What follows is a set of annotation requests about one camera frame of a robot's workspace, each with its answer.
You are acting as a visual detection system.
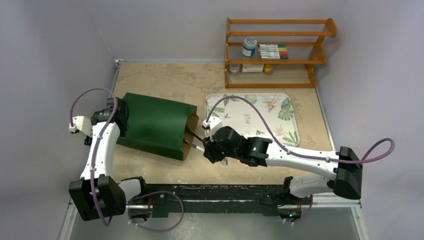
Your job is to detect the metal tongs white grips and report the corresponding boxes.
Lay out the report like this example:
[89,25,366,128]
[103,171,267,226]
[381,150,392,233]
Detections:
[183,126,228,166]

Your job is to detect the green paper bag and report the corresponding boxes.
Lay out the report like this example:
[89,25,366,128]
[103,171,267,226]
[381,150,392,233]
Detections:
[117,92,199,161]

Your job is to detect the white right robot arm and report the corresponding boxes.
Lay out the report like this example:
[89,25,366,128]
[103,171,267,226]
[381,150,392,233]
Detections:
[202,126,363,204]

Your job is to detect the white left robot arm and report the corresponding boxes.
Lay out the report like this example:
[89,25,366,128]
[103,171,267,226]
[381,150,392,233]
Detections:
[68,97,149,225]

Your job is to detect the leaf pattern serving tray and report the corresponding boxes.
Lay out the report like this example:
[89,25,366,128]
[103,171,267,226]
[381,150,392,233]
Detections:
[211,93,300,147]

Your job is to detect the small grey jar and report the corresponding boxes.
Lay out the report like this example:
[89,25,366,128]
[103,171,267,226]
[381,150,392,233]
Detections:
[229,64,241,75]

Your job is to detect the white green small box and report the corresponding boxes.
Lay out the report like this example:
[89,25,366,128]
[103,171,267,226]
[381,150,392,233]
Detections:
[241,64,264,73]

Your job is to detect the small yellow object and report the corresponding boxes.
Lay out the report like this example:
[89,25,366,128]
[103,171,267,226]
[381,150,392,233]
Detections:
[263,64,274,74]

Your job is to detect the blue jar patterned lid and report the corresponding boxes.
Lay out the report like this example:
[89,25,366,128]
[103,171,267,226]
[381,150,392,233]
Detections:
[241,37,258,57]

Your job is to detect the set of coloured markers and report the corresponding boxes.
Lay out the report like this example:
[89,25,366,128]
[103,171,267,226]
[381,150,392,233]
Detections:
[258,44,289,60]

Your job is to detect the orange wooden shelf rack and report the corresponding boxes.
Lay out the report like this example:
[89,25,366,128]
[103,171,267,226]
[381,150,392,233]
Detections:
[224,18,338,89]

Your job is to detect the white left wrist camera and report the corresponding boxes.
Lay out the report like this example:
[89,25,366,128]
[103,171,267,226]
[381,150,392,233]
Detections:
[68,116,93,137]

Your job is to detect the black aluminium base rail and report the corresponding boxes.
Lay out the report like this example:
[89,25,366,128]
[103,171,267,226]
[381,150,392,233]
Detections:
[67,183,362,220]

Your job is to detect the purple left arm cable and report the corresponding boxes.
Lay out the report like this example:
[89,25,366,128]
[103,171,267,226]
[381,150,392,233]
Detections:
[69,88,185,233]

